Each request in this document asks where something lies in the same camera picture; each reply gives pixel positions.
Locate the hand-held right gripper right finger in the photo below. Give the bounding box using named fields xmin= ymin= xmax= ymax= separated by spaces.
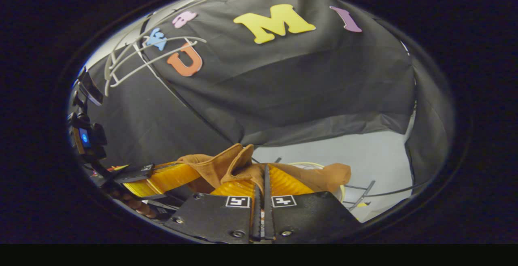
xmin=263 ymin=164 xmax=362 ymax=244

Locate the black floor cable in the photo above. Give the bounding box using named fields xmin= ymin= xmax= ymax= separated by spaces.
xmin=344 ymin=179 xmax=430 ymax=199

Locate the black clothes rack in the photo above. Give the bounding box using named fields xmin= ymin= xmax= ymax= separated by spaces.
xmin=132 ymin=13 xmax=243 ymax=147

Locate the white plastic hanger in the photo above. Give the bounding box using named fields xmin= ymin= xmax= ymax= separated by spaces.
xmin=106 ymin=35 xmax=162 ymax=81
xmin=104 ymin=36 xmax=208 ymax=96

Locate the black backdrop cloth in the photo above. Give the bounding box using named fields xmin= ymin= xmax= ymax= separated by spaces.
xmin=71 ymin=0 xmax=456 ymax=196

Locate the brown shirt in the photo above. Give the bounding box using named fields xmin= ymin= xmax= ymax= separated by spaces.
xmin=177 ymin=143 xmax=352 ymax=196

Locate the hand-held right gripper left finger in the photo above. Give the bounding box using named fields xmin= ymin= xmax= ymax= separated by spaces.
xmin=164 ymin=178 xmax=261 ymax=244

